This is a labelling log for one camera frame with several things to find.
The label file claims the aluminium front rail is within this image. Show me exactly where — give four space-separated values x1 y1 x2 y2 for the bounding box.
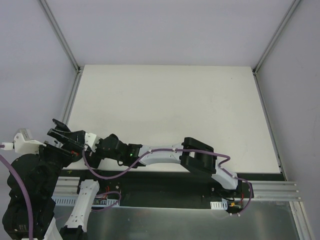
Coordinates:
52 176 302 202

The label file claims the white cable duct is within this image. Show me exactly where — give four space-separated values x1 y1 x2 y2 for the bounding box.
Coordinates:
210 200 228 211
52 196 120 208

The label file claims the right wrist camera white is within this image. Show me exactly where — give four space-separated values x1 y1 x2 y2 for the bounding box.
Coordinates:
84 132 100 152

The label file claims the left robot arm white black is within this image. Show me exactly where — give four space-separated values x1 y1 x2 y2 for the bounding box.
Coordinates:
0 144 106 240

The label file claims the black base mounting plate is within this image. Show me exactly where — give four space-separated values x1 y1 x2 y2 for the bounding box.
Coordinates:
61 169 253 208

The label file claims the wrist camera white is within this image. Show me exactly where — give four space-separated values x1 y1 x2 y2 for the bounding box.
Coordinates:
84 132 100 152
0 128 43 154

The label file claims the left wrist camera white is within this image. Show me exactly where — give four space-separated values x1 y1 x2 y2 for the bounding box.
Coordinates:
0 128 43 154

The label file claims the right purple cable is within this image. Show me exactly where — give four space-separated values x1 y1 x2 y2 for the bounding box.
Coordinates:
82 147 255 218

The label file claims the right white cable duct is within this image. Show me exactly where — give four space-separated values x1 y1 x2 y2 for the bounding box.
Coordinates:
210 200 228 211

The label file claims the black smartphone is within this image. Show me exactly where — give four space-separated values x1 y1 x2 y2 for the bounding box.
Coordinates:
85 151 102 169

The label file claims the aluminium frame post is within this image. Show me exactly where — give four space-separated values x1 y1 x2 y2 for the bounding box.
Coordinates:
252 0 303 76
37 0 85 73

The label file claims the right aluminium frame post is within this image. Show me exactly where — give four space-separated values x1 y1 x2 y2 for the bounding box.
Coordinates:
252 0 303 76

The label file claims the left white cable duct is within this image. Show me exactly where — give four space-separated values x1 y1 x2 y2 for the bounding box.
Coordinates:
52 196 120 208

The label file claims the black round-base phone stand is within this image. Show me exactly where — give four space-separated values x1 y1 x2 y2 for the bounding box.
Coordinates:
52 118 71 133

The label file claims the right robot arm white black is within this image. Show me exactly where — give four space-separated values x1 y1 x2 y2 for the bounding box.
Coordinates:
47 128 243 198

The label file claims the left aluminium frame post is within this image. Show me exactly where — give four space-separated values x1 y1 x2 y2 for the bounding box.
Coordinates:
37 0 85 73

